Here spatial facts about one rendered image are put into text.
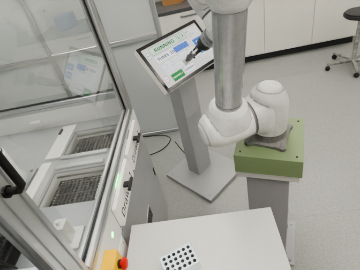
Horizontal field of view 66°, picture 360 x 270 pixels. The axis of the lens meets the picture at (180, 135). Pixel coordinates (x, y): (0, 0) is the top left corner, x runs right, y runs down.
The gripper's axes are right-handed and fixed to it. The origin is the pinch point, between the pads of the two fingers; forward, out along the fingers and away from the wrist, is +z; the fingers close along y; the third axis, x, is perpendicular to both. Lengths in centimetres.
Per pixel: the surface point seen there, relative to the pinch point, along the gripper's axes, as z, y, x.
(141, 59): 17.9, 11.9, -17.5
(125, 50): 92, -30, -48
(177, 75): 15.7, 0.8, 2.3
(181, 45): 16.2, -17.1, -10.7
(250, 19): 107, -213, -4
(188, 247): -24, 76, 57
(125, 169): -1, 67, 22
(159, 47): 16.6, -2.8, -17.6
